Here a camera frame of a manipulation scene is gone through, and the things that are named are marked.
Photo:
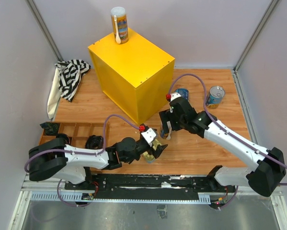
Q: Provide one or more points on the gold sardine tin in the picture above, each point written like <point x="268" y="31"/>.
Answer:
<point x="155" y="144"/>
<point x="149" y="158"/>

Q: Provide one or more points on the wooden compartment tray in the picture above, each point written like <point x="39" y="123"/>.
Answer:
<point x="78" y="134"/>

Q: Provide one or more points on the blue short can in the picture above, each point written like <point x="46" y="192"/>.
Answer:
<point x="183" y="92"/>

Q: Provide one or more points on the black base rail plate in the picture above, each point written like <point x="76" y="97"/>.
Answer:
<point x="150" y="187"/>

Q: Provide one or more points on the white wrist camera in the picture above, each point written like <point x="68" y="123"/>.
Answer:
<point x="149" y="134"/>
<point x="172" y="96"/>

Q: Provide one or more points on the striped black white cloth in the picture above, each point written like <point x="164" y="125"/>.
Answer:
<point x="70" y="76"/>

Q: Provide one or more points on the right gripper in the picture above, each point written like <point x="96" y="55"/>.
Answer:
<point x="166" y="115"/>

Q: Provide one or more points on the tall can mixed beans label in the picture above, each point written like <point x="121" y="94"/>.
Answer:
<point x="119" y="22"/>

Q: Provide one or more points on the corn can with pull tab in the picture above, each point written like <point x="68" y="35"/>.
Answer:
<point x="215" y="96"/>

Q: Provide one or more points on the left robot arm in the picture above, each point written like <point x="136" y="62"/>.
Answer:
<point x="56" y="159"/>

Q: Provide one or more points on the yellow cabinet box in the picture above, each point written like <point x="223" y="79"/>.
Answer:
<point x="135" y="75"/>

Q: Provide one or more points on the dark patterned rolled cloth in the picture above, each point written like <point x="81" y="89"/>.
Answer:
<point x="50" y="129"/>

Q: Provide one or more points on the gold sardine tin lower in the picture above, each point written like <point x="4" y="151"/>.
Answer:
<point x="149" y="158"/>

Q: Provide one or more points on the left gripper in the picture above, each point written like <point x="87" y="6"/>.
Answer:
<point x="159" y="149"/>

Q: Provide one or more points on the cream canvas bag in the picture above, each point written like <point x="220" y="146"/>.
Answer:
<point x="54" y="96"/>

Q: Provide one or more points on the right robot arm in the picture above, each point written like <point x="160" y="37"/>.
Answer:
<point x="264" y="170"/>

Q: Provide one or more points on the tall can orange label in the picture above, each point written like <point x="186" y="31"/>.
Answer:
<point x="166" y="130"/>

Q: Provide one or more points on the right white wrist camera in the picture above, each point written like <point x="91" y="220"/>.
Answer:
<point x="172" y="96"/>

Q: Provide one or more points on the gold sardine tin upper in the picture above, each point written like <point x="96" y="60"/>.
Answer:
<point x="155" y="144"/>

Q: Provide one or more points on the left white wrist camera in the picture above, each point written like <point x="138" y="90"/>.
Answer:
<point x="149" y="134"/>

